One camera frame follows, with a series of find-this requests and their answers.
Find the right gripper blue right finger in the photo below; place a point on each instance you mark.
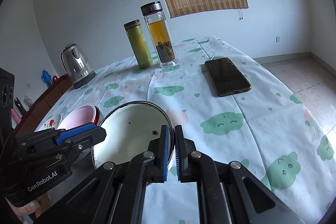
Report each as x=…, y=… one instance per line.
x=183, y=148

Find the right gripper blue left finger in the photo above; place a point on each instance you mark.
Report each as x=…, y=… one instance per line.
x=157, y=168

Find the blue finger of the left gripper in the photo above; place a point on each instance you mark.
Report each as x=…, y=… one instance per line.
x=85, y=140
x=73, y=132

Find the red flower white plate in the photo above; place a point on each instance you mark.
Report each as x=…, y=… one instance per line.
x=53, y=121

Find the person's left hand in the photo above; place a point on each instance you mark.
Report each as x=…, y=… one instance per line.
x=36, y=207

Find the stainless steel bowl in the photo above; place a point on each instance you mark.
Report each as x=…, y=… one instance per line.
x=84, y=160

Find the brown wooden sideboard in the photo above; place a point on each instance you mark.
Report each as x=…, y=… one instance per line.
x=29, y=122

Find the pink thermos flask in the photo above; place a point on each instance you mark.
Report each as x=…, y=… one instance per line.
x=16, y=117

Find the black thermos flask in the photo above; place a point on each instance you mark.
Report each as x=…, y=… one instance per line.
x=19, y=106

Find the clear patterned glass jar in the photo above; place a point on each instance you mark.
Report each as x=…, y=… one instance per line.
x=28, y=101

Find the blue thermos jug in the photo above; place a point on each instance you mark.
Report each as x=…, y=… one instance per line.
x=46, y=78

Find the cloud print tablecloth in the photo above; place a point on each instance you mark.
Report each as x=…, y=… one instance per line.
x=268, y=129

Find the stainless electric kettle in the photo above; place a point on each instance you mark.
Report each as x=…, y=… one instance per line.
x=77, y=65

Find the black smartphone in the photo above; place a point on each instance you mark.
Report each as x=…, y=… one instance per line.
x=226, y=77

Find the green thermos bottle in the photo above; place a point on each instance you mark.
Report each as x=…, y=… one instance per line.
x=138, y=43

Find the glass tea bottle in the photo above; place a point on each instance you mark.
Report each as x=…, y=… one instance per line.
x=156, y=23

